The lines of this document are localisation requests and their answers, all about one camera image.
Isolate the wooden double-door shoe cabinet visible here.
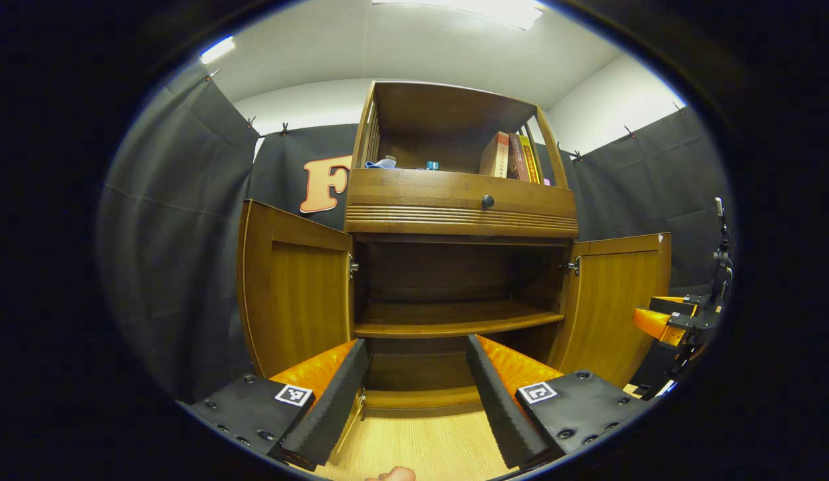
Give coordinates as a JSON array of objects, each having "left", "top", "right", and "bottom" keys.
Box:
[{"left": 344, "top": 80, "right": 581, "bottom": 418}]

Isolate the yellow book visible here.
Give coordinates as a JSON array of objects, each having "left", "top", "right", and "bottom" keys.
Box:
[{"left": 519, "top": 136, "right": 542, "bottom": 184}]

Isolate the dark red book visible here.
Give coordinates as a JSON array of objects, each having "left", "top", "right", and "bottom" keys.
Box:
[{"left": 508, "top": 133, "right": 527, "bottom": 181}]

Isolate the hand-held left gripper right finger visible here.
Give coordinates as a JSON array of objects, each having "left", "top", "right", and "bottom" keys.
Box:
[{"left": 466, "top": 334, "right": 649, "bottom": 470}]

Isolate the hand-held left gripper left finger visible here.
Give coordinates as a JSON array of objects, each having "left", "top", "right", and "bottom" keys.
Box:
[{"left": 187, "top": 337, "right": 371, "bottom": 472}]

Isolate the wide ceiling light panel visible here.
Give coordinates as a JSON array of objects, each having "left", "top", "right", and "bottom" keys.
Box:
[{"left": 371, "top": 0, "right": 545, "bottom": 31}]

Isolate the black backdrop cloth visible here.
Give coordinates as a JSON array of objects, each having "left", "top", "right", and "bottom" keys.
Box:
[{"left": 97, "top": 63, "right": 734, "bottom": 402}]

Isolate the narrow ceiling light panel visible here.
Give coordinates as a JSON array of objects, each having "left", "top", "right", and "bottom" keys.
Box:
[{"left": 200, "top": 37, "right": 236, "bottom": 65}]

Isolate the tan book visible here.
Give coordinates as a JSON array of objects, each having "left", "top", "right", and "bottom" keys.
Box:
[{"left": 480, "top": 132, "right": 510, "bottom": 178}]

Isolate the wooden cabinet drawer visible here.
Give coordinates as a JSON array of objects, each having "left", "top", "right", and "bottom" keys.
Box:
[{"left": 347, "top": 168, "right": 579, "bottom": 216}]

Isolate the wooden cabinet door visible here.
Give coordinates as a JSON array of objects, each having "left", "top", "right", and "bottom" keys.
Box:
[
  {"left": 237, "top": 199, "right": 367, "bottom": 466},
  {"left": 548, "top": 232, "right": 672, "bottom": 389}
]

